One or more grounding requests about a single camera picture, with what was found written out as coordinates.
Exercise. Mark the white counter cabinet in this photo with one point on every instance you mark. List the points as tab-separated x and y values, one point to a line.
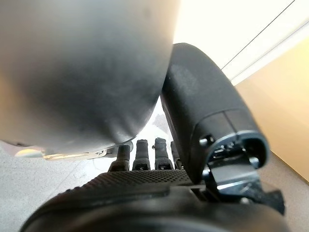
217	24

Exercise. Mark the silver robot right leg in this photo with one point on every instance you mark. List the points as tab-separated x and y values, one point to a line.
84	60

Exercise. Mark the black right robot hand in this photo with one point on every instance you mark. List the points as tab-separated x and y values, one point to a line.
205	96

